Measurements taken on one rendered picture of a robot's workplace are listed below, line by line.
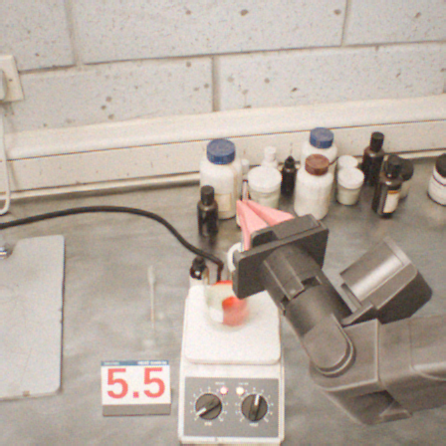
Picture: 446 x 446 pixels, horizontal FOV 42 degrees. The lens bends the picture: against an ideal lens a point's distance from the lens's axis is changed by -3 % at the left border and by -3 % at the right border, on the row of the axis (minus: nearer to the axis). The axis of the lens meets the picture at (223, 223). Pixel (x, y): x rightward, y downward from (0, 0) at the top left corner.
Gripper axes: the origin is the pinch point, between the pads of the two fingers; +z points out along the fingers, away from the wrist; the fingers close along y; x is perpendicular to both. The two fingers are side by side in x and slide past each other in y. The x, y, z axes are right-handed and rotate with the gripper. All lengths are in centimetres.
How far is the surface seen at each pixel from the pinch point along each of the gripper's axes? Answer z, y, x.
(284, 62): 35.9, -25.1, 6.4
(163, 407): -5.7, 13.7, 25.8
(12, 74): 47, 19, 3
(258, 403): -13.0, 3.8, 19.6
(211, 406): -11.0, 9.1, 19.8
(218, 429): -12.8, 9.0, 22.7
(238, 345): -5.8, 3.1, 17.4
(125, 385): -1.5, 17.4, 24.2
